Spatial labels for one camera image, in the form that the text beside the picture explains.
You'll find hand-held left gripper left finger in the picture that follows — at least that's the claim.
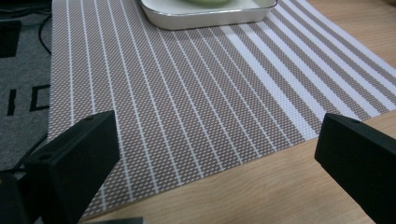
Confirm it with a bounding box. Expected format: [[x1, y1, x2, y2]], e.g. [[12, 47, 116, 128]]
[[23, 110, 121, 224]]

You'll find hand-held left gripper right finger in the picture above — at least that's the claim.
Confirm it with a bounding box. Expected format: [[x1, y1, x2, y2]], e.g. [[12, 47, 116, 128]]
[[314, 112, 396, 224]]

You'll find grey carpet with black print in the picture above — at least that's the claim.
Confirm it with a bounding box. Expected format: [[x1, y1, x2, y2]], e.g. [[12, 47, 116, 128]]
[[0, 12, 54, 172]]

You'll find brown white striped woven placemat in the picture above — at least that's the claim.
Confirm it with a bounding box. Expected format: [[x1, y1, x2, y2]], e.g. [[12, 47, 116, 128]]
[[46, 0, 396, 218]]

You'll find white rectangular tray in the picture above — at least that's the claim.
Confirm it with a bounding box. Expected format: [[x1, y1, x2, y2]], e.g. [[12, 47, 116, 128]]
[[138, 0, 278, 31]]

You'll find green round object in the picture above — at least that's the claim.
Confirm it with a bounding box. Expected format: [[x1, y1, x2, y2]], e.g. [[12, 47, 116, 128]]
[[185, 0, 232, 6]]

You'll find black cable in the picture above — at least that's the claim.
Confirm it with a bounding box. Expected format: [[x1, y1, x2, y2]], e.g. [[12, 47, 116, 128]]
[[37, 13, 53, 57]]

